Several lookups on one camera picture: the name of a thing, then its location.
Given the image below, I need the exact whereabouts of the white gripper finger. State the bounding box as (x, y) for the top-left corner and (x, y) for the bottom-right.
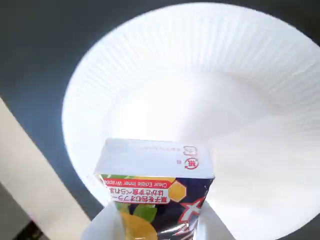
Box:
(196, 200), (241, 240)
(79, 201), (125, 240)

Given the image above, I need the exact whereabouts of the colourful candy box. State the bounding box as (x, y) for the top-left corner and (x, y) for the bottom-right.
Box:
(93, 137), (216, 240)

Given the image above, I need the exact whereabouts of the white paper plate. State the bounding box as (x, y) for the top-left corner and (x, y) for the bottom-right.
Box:
(61, 9), (320, 240)

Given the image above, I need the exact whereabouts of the dark grey mat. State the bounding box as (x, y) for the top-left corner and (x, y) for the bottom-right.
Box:
(0, 0), (320, 222)

